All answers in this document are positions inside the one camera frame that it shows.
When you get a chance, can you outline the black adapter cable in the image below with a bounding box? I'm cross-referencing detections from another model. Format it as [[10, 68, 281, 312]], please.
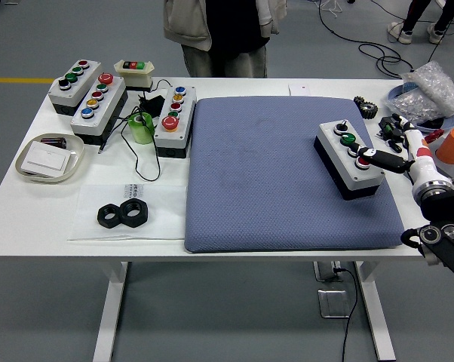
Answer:
[[97, 78, 175, 182]]

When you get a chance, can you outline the bubble wrap bag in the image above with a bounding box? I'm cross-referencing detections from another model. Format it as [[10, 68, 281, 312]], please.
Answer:
[[402, 60, 454, 121]]

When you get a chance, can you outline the orange cylinder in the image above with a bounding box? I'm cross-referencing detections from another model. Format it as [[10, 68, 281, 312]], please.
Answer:
[[435, 127, 454, 165]]

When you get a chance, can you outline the person in white shoes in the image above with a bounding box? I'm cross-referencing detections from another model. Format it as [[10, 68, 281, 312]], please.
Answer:
[[386, 0, 454, 45]]

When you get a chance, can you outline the clear printed plastic bag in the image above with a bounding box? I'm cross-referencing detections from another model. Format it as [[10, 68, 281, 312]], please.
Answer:
[[67, 183, 189, 241]]

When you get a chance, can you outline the large black gear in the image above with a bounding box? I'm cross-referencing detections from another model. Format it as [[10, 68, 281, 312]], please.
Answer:
[[358, 101, 379, 120]]

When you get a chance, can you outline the grey four-button control box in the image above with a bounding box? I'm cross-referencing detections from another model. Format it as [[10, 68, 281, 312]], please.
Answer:
[[48, 59, 103, 117]]

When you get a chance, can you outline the white square dish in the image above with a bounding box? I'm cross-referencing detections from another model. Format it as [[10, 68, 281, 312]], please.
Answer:
[[15, 133, 85, 185]]

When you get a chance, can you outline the white wall switch plate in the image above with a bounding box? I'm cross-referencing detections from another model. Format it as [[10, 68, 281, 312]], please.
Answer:
[[22, 146, 72, 176]]

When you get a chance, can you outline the blue-rimmed white plate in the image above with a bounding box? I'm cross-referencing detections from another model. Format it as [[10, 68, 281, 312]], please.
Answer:
[[385, 83, 454, 133]]

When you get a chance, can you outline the grey box under table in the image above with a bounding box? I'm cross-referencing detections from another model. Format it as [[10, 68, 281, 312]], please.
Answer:
[[312, 261, 345, 283]]

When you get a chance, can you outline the blue-grey textured mat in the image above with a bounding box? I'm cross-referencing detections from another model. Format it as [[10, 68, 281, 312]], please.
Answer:
[[183, 96, 407, 254]]

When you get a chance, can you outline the metal floor socket box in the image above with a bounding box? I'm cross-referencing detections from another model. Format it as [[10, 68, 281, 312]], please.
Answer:
[[317, 289, 351, 319]]

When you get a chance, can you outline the black module with green terminal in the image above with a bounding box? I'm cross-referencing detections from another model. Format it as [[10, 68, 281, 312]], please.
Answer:
[[377, 115, 405, 143]]

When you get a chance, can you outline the white table leg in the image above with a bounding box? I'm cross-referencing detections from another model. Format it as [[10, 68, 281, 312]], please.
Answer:
[[92, 261, 129, 362], [354, 261, 397, 361]]

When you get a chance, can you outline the red clip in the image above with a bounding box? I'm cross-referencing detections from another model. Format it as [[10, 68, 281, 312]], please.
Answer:
[[422, 128, 446, 143]]

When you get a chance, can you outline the five-button box, mushroom stop button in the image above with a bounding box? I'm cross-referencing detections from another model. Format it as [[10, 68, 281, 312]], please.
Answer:
[[152, 85, 198, 159]]

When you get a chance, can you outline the black power cable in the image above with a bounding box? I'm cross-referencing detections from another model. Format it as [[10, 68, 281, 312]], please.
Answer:
[[334, 266, 360, 362]]

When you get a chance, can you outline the five-button box, blue end button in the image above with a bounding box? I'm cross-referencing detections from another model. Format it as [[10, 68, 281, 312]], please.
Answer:
[[69, 72, 129, 146]]

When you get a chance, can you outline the clear bag of metal parts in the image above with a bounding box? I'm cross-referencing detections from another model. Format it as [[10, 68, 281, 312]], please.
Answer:
[[381, 90, 445, 124]]

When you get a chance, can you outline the black floor cable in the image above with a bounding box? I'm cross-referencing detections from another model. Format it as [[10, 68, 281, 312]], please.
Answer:
[[317, 0, 454, 76]]

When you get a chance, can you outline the cream three-button switch box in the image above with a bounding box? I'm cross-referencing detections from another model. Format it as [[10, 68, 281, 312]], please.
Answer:
[[113, 59, 155, 91]]

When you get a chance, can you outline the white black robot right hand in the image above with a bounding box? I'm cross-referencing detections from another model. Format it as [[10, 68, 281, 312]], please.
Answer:
[[357, 115, 454, 189]]

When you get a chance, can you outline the green tape roll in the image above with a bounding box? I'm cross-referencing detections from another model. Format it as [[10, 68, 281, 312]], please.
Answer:
[[127, 112, 155, 145]]

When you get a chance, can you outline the four-button box with selector knob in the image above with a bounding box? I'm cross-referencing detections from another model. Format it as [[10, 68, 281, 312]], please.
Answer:
[[313, 119, 387, 201]]

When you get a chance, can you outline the black hex nut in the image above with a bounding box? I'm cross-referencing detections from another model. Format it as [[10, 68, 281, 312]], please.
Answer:
[[119, 198, 149, 228], [97, 203, 123, 228]]

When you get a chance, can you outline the dark brown cylinder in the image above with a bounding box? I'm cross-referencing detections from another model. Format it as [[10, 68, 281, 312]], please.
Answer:
[[40, 137, 68, 150]]

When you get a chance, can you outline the black power adapter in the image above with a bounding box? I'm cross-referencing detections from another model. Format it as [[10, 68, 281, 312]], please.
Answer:
[[137, 94, 167, 114]]

